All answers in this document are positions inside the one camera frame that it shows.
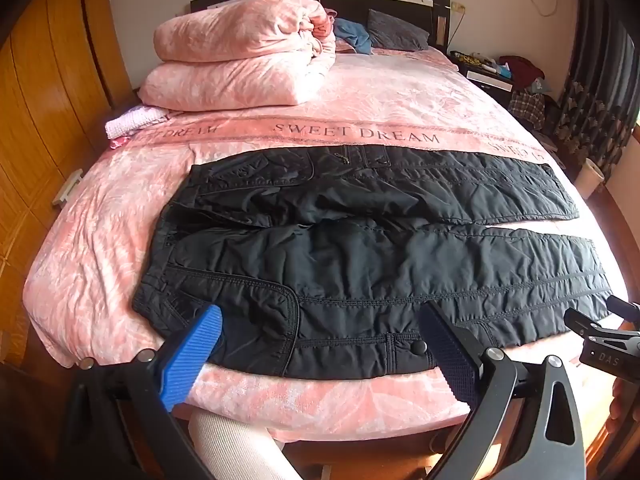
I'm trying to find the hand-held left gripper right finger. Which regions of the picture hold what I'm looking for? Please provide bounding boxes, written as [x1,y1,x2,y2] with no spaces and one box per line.
[417,302,587,480]

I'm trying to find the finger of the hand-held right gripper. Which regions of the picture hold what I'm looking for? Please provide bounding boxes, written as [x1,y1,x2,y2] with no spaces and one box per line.
[563,307,603,338]
[606,295,640,322]

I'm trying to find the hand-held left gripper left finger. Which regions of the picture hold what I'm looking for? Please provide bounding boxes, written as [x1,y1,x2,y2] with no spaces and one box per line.
[62,304,224,480]

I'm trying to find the black padded pants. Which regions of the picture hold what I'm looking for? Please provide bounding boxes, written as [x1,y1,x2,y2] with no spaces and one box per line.
[132,145,613,381]

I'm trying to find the person's leg in white pants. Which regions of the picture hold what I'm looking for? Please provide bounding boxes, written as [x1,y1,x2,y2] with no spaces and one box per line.
[187,407,296,480]

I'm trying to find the person's right hand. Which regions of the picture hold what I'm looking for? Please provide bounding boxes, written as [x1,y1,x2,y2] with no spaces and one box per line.
[611,376,640,434]

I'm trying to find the white bin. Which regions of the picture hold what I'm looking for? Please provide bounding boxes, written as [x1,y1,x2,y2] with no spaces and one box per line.
[574,158,607,198]

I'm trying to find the pink printed bed blanket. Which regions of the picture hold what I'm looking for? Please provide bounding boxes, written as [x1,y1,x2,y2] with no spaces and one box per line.
[22,45,618,443]

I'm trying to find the white plastic object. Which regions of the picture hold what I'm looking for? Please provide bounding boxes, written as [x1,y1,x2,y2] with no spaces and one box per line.
[52,169,83,206]

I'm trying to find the plaid cloth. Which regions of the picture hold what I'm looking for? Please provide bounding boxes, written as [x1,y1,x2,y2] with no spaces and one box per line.
[509,89,547,128]

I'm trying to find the small pink folded cloth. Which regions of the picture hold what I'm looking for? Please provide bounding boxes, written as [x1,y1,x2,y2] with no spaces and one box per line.
[105,105,168,140]

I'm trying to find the dark patterned curtain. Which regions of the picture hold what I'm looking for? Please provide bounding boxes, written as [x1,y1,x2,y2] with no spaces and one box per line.
[552,0,640,181]

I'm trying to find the black and white nightstand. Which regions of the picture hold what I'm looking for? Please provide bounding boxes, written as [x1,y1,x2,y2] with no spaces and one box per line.
[448,50,516,106]

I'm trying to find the dark red cloth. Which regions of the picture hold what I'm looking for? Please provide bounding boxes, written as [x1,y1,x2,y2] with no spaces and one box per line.
[499,55,543,88]

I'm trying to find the folded pink duvet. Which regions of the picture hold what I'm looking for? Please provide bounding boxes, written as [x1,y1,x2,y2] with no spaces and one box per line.
[137,0,337,112]

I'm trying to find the wooden wardrobe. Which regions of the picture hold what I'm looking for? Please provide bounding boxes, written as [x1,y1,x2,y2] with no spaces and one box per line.
[0,0,136,356]

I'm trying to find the grey pillow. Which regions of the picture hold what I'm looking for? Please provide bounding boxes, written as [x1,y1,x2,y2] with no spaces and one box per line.
[367,8,431,52]

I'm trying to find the blue cloth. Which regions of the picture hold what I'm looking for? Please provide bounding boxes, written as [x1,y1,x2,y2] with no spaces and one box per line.
[334,17,373,55]

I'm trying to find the dark wooden headboard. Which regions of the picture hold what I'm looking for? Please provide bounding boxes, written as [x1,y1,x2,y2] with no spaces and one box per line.
[190,0,451,53]

